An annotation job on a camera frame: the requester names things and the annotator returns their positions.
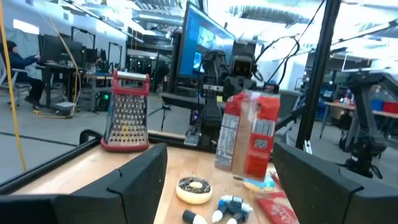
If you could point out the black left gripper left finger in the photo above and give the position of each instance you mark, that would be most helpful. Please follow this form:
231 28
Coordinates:
136 186

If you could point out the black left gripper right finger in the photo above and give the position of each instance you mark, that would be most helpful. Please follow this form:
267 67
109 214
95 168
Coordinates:
311 193

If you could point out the red noodle package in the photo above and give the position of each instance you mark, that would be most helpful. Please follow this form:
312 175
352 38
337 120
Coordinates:
276 208
261 140

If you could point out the teal iced toy donut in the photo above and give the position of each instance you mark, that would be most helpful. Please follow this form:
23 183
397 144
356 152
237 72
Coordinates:
259 185

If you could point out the squishy toy donut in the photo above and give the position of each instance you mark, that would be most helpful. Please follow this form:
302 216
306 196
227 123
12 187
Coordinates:
194 196

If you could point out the dark food colouring bottle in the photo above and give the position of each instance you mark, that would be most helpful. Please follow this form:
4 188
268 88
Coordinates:
188 215
246 207
228 198

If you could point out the brown food colouring bottle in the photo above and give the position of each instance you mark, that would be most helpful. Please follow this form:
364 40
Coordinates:
231 221

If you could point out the blue ball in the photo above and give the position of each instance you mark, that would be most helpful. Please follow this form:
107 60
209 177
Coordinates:
216 216

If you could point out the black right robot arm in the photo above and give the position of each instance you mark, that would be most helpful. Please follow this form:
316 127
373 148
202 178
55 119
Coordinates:
211 115

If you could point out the large computer monitor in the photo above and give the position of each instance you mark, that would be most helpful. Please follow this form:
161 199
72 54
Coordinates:
199 43

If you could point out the red metal box grater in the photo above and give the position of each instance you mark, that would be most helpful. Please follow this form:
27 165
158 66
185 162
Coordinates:
127 124

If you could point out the wooden workbench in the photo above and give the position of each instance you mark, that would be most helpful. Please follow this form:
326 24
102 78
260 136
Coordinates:
342 106

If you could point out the blue storage bin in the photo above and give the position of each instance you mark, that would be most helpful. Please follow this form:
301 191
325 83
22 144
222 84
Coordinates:
377 105

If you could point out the red storage bin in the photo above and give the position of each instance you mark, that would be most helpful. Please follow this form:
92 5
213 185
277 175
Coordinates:
390 107

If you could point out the black desk monitor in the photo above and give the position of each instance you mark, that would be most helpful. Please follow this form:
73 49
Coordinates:
56 49

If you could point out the person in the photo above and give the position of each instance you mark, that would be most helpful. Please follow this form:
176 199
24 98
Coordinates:
18 62

